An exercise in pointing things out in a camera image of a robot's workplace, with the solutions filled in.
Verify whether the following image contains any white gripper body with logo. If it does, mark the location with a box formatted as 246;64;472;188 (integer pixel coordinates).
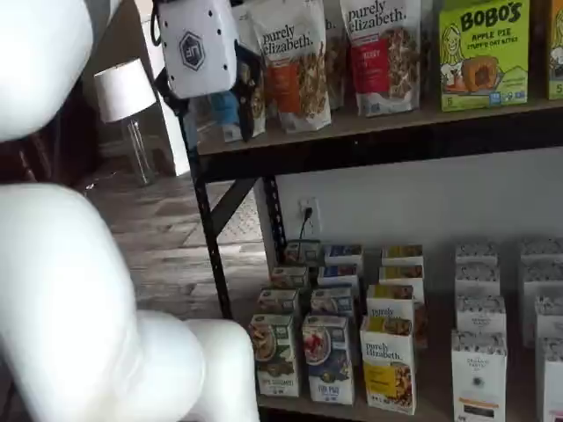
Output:
157;0;239;99

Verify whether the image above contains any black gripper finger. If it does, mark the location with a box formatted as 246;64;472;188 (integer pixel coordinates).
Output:
232;42;267;144
154;68;194;118

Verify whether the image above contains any black metal shelf rack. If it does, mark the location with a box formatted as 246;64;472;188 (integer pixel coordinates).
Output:
184;94;563;422

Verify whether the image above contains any green Nature's Path oatmeal box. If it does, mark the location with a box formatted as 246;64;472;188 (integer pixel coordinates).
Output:
284;239;323;268
256;287;301;318
268;265;310;292
247;312;301;398

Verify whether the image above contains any wooden shelf board with bags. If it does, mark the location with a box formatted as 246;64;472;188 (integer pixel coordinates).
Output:
196;98;563;156

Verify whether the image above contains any yellow Purely Elizabeth box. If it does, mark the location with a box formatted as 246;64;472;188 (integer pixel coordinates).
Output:
377;265;427;304
365;284;428;349
359;315;418;416
381;244;425;268

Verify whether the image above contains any green Bobo's apple pie box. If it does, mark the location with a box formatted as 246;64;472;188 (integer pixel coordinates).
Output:
438;0;531;113

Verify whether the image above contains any white patterned pantry box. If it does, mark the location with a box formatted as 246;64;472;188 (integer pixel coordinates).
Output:
519;238;563;265
455;295;508;336
535;337;563;422
454;265;501;298
518;261;563;348
454;241;499;268
533;295;563;340
450;330;508;422

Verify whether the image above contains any wooden shelf board with boxes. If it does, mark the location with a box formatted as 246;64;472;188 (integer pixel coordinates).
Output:
257;245;563;422

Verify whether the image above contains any yellow Bobo's snack box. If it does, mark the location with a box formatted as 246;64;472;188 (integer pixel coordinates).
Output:
546;0;563;101

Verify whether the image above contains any blue Purely Elizabeth granola bag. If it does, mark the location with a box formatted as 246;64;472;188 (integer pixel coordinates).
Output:
195;2;265;144

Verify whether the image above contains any white table lamp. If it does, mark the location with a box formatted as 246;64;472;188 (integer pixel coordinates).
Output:
92;57;158;186

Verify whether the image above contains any orange Purely Elizabeth granola bag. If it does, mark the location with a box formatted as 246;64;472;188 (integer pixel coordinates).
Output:
249;0;333;135

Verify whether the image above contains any grey patterned floor rug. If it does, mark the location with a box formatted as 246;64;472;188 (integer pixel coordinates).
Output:
214;191;267;245

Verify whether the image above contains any brown leather armchair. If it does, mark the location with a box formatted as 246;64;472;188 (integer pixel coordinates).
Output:
0;78;103;190

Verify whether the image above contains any red Purely Elizabeth granola bag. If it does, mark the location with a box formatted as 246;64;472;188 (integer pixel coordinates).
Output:
340;0;422;118

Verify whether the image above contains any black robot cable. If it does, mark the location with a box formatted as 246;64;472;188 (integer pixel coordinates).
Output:
149;2;163;47

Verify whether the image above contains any black plug with cable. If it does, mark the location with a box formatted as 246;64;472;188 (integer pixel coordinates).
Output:
298;206;314;265

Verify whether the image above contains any white wall outlet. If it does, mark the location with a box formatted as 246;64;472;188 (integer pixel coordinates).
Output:
298;197;323;235

